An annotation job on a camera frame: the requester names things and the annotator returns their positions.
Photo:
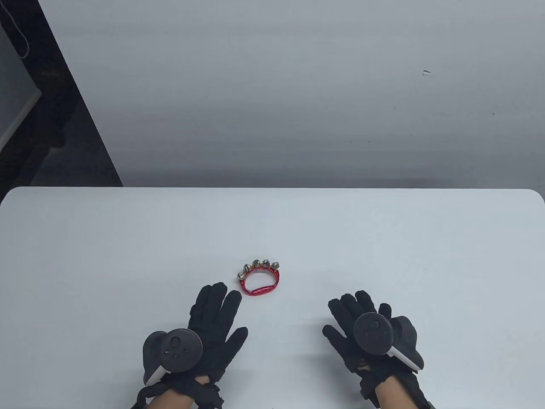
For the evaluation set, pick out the red handbell with silver bells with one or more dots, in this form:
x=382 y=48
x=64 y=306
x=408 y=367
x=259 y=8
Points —
x=272 y=289

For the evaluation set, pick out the person's left hand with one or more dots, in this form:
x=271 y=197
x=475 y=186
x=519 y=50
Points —
x=217 y=324

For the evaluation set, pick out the person's right forearm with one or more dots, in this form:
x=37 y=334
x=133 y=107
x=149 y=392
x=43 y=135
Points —
x=394 y=394

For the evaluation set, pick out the person's right hand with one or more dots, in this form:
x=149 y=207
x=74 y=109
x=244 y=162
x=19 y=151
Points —
x=345 y=315

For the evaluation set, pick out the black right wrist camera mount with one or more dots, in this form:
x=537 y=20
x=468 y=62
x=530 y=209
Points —
x=419 y=392

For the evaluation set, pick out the person's left forearm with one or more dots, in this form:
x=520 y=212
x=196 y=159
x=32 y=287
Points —
x=170 y=400

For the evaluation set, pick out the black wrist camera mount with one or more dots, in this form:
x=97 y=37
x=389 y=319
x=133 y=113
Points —
x=419 y=392
x=204 y=394

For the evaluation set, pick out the pale grey cabinet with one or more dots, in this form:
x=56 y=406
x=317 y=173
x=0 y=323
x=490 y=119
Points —
x=15 y=85

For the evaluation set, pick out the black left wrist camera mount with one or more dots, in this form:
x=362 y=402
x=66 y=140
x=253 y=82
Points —
x=204 y=394

